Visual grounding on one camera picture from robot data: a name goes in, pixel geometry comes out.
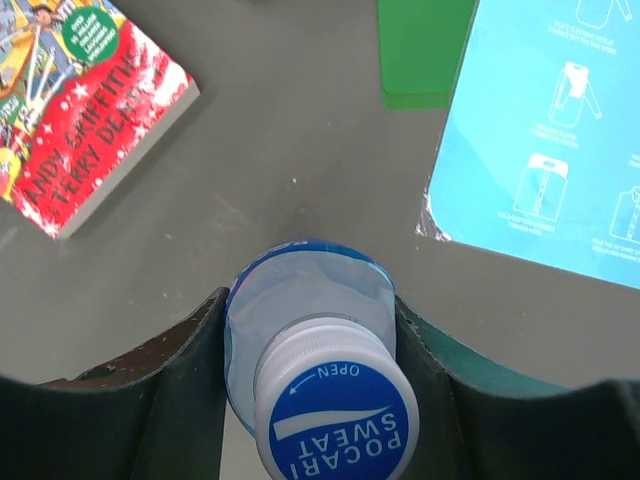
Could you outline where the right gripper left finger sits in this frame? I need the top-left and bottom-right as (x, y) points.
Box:
(1, 287), (228, 479)

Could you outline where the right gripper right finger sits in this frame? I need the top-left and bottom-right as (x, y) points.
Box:
(395, 299), (639, 479)

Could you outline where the clear water bottle blue cap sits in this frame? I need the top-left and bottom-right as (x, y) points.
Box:
(224, 239), (420, 479)

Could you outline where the teal folding board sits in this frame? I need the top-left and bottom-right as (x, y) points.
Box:
(416, 0), (639, 288)

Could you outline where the red illustrated book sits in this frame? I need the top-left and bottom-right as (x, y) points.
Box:
(1, 1), (199, 239)

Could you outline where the green plastic board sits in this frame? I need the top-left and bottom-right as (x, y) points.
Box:
(376, 0), (476, 110)

